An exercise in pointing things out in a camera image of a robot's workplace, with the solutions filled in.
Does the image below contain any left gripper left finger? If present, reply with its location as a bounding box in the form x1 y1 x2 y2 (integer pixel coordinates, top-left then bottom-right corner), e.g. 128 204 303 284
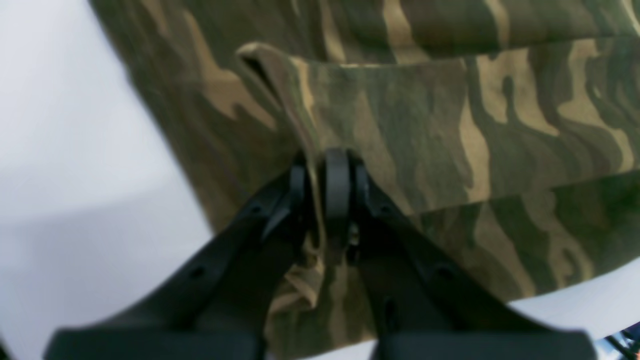
44 162 308 360

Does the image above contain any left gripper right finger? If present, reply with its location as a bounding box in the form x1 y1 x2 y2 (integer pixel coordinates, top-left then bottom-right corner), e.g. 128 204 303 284
322 148 597 360

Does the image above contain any camouflage t-shirt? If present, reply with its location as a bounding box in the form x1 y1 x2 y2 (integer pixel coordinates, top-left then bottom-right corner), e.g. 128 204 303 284
90 0 640 360

